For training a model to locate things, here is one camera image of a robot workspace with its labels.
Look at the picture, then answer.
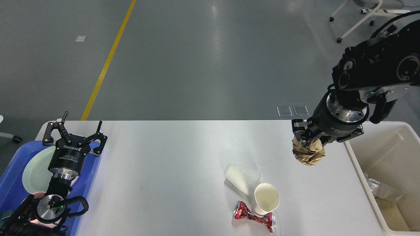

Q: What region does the crushed red can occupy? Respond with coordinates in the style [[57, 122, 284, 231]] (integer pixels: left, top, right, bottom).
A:
[[232, 201, 277, 233]]

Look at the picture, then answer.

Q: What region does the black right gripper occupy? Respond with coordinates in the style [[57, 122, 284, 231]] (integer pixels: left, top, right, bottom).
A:
[[292, 91, 369, 147]]

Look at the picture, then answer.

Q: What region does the silver foil container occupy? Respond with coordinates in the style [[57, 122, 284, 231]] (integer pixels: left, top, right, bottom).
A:
[[363, 173, 407, 203]]

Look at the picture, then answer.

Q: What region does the beige plastic bin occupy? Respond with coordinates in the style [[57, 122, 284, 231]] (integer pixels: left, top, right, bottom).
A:
[[345, 121, 420, 236]]

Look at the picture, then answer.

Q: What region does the brown paper ball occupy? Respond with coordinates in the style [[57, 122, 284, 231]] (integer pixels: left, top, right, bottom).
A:
[[292, 137, 326, 166]]

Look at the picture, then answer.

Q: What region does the white crushed paper cup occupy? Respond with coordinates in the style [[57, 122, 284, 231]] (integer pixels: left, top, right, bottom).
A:
[[224, 165, 262, 196]]

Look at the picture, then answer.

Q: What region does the mint green plate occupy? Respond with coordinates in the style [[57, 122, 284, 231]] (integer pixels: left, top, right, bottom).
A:
[[22, 146, 58, 194]]

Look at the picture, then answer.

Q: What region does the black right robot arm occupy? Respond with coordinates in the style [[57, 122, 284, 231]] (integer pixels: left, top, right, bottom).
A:
[[292, 10, 420, 147]]

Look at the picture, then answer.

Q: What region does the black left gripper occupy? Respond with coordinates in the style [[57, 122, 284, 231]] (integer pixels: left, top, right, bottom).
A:
[[42, 111, 108, 180]]

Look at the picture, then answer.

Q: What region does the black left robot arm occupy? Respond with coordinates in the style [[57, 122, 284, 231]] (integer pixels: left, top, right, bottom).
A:
[[1, 111, 108, 236]]

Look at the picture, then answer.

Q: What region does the white chair base leg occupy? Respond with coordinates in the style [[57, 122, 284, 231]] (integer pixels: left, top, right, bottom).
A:
[[0, 132, 22, 144]]

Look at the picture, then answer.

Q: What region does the white rolling chair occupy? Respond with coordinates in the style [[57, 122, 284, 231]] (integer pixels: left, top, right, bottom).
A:
[[329, 0, 405, 43]]

